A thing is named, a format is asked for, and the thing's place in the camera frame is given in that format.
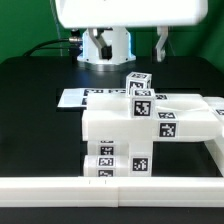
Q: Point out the white chair back frame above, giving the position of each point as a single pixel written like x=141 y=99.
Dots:
x=162 y=117

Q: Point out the white fence rail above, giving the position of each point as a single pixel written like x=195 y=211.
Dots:
x=216 y=150
x=111 y=192

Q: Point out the white chair seat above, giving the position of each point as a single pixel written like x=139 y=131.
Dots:
x=140 y=158

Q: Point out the white front fence rail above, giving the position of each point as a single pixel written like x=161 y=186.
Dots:
x=111 y=192

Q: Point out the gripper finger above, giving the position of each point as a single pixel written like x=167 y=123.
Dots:
x=104 y=50
x=160 y=51

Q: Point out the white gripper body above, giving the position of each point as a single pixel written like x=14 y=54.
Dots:
x=130 y=13

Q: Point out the white right fence rail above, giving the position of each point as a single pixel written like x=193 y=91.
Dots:
x=216 y=150

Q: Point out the white marker base plate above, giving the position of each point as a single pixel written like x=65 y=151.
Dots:
x=76 y=97

